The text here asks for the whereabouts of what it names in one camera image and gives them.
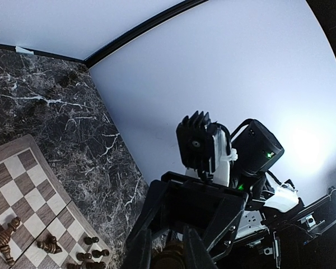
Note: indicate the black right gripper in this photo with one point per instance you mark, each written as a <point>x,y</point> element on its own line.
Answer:
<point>177,200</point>

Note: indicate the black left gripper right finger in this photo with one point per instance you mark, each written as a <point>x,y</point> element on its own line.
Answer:
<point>195,253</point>

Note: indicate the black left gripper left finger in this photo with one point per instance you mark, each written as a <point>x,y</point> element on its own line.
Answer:
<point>139,248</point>

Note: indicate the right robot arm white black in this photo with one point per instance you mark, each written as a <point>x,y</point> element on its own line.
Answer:
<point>277,230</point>

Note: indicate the wooden chess board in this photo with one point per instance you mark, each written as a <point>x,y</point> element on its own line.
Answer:
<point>30,190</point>

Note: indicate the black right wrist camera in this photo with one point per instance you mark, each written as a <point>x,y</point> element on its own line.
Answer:
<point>205,148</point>

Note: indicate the black right frame post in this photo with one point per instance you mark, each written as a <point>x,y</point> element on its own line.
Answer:
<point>139,30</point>

